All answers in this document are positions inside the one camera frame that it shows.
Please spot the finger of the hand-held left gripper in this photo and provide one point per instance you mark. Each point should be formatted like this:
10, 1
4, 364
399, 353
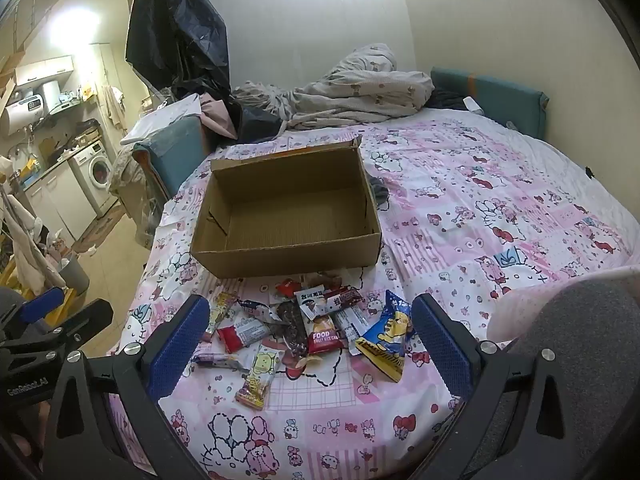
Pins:
45, 302
85, 317

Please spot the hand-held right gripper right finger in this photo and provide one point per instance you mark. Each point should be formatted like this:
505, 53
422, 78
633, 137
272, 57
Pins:
442, 345

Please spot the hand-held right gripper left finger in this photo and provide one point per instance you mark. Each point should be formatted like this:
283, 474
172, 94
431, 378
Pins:
180, 345

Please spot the purple white small packet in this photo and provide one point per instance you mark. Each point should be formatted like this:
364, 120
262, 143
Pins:
217, 360

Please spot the yellow bear print snack packet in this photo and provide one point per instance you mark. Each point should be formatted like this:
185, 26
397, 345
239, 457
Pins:
257, 377
222, 310

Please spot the blue yellow chip bag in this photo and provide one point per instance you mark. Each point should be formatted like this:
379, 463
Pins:
387, 335

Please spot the red snack packet white label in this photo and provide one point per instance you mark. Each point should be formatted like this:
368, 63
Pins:
242, 336

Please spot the blue white snack packet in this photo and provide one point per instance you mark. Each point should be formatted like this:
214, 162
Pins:
255, 307

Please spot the white printed label packet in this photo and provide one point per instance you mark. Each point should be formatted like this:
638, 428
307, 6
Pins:
350, 325

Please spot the dark brown red snack packet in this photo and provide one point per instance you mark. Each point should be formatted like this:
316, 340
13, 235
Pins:
345, 297

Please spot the red white rice cake packet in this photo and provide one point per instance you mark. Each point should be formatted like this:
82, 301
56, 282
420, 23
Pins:
324, 335

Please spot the small red snack packet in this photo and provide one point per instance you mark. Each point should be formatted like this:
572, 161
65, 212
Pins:
287, 288

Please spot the small brown snack packet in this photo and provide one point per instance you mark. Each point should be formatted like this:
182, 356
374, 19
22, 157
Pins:
326, 279

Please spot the white packet with face print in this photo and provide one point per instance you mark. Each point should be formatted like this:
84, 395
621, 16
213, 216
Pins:
310, 302

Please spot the brown cardboard box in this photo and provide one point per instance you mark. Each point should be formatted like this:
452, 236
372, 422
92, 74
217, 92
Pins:
290, 210

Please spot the grey bin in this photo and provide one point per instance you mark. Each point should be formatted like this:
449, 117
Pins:
75, 275

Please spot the white hanging garment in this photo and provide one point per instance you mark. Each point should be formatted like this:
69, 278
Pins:
25, 245

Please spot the brown patterned floor mat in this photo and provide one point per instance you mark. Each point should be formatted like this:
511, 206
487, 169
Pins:
102, 230

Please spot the white base cabinet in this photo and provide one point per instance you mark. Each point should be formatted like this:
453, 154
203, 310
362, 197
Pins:
55, 200

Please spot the white washing machine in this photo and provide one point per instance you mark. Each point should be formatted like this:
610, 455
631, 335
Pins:
92, 175

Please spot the pink cartoon printed bedsheet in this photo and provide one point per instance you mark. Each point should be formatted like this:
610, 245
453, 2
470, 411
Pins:
475, 210

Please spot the beige patterned cloth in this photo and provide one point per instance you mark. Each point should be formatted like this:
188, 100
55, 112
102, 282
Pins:
125, 175

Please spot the person's grey trousers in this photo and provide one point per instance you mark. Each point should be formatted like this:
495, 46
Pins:
590, 330

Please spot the grey cloth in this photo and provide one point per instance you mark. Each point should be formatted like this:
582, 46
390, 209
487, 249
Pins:
380, 192

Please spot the white water heater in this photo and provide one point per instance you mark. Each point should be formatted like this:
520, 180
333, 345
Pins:
25, 112

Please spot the hanging towel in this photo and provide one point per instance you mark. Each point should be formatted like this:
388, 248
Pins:
114, 105

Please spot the black cloth pile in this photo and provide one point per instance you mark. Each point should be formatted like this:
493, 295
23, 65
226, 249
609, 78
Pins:
255, 125

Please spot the pink garment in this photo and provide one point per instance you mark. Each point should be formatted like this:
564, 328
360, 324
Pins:
220, 115

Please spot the small white item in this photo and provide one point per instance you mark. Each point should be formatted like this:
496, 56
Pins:
473, 106

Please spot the teal padded headboard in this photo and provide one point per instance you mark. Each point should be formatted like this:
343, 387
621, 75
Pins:
500, 95

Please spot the crumpled printed duvet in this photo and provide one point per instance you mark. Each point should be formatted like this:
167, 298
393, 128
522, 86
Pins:
360, 90

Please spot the dark hanging plastic sheet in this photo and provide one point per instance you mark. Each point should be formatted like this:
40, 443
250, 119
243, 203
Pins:
175, 35

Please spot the white wall cabinet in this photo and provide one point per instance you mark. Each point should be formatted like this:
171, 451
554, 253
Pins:
45, 70

